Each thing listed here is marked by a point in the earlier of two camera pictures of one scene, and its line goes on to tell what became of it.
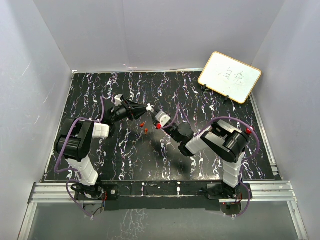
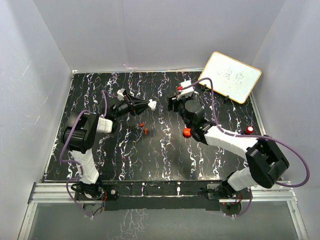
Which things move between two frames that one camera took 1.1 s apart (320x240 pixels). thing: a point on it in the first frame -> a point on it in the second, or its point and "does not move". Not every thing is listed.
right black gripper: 154,115 -> 173,103
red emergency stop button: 248,131 does not move
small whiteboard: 229,77 does not move
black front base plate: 163,196 does not move
